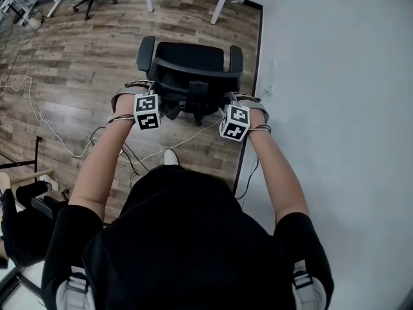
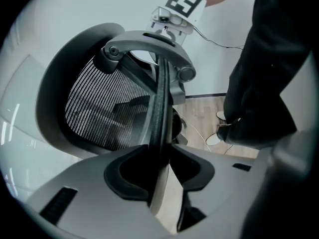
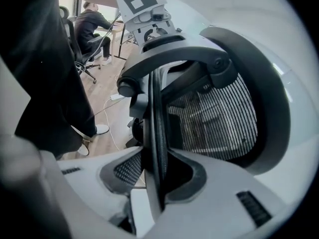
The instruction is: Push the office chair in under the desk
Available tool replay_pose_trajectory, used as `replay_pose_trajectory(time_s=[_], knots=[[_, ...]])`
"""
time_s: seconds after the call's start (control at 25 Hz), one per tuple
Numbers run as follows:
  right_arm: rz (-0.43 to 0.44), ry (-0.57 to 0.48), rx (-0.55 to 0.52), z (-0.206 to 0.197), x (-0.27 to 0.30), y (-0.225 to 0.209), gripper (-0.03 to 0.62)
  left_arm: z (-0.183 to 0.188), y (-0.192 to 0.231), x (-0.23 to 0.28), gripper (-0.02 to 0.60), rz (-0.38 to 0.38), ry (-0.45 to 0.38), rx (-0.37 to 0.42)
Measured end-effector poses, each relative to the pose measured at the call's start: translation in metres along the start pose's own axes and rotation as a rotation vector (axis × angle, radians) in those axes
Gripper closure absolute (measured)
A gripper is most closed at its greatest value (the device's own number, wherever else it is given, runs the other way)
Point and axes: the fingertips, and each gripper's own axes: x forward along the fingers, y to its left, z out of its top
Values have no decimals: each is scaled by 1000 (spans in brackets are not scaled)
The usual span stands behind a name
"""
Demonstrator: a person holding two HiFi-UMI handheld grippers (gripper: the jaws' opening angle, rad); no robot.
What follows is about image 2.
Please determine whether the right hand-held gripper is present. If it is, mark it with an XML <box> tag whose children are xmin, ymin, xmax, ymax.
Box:
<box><xmin>145</xmin><ymin>0</ymin><xmax>208</xmax><ymax>45</ymax></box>

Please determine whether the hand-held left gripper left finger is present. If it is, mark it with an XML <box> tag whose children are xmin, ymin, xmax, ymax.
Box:
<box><xmin>24</xmin><ymin>144</ymin><xmax>176</xmax><ymax>239</ymax></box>

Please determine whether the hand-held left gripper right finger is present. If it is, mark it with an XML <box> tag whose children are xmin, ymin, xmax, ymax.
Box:
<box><xmin>171</xmin><ymin>143</ymin><xmax>277</xmax><ymax>239</ymax></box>

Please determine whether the black mesh office chair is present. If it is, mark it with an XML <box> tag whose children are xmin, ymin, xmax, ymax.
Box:
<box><xmin>34</xmin><ymin>22</ymin><xmax>197</xmax><ymax>218</ymax></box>

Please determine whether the person's left white shoe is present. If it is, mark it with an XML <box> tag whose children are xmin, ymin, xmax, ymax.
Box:
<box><xmin>205</xmin><ymin>132</ymin><xmax>222</xmax><ymax>146</ymax></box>

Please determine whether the person's black clothing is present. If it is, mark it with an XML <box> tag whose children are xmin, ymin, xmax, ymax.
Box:
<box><xmin>216</xmin><ymin>0</ymin><xmax>315</xmax><ymax>151</ymax></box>

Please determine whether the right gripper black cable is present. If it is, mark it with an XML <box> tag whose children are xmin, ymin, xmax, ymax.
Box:
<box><xmin>192</xmin><ymin>25</ymin><xmax>247</xmax><ymax>50</ymax></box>

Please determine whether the white floor cable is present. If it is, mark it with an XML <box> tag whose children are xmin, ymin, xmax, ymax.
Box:
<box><xmin>178</xmin><ymin>112</ymin><xmax>235</xmax><ymax>157</ymax></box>

